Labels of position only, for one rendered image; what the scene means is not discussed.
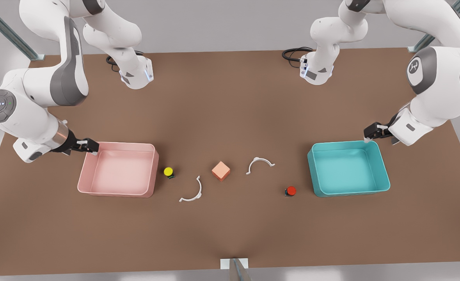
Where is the silver frame post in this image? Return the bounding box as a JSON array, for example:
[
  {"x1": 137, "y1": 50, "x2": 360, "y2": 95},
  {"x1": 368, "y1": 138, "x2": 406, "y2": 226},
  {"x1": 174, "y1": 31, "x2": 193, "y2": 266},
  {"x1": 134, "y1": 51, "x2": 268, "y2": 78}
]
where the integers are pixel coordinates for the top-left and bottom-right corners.
[
  {"x1": 0, "y1": 0, "x2": 45, "y2": 61},
  {"x1": 220, "y1": 258, "x2": 250, "y2": 281},
  {"x1": 408, "y1": 0, "x2": 460, "y2": 53}
]

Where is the orange cube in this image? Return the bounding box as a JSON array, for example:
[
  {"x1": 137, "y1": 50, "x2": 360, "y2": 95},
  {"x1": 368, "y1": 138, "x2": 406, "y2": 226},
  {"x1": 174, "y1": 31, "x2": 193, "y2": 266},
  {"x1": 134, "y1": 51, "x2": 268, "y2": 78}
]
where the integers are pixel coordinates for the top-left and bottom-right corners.
[{"x1": 211, "y1": 161, "x2": 231, "y2": 181}]

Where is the black cable loop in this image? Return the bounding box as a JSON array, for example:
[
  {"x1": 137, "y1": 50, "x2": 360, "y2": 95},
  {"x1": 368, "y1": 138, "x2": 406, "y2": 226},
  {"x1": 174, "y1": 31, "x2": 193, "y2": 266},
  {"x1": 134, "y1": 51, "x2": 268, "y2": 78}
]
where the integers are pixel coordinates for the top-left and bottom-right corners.
[
  {"x1": 106, "y1": 50, "x2": 145, "y2": 73},
  {"x1": 282, "y1": 47, "x2": 314, "y2": 69}
]

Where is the pink storage box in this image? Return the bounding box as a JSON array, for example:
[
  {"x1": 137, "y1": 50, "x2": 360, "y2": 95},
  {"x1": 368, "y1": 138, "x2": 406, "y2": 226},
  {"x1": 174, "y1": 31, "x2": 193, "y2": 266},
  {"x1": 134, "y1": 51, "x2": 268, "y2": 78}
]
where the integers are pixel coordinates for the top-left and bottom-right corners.
[{"x1": 77, "y1": 142, "x2": 160, "y2": 198}]

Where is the white curved clip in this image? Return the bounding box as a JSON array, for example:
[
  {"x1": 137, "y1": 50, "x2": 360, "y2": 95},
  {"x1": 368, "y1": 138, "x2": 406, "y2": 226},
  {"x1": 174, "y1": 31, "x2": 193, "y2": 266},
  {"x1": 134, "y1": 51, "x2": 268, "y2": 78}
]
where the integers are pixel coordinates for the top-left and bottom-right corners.
[
  {"x1": 179, "y1": 176, "x2": 202, "y2": 203},
  {"x1": 246, "y1": 157, "x2": 275, "y2": 175}
]

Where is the blue storage box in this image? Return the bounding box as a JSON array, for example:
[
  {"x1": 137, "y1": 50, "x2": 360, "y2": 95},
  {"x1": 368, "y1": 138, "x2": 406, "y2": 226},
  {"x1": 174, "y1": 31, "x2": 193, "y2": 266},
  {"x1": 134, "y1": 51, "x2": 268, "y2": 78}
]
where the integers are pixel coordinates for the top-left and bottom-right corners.
[{"x1": 307, "y1": 140, "x2": 391, "y2": 198}]

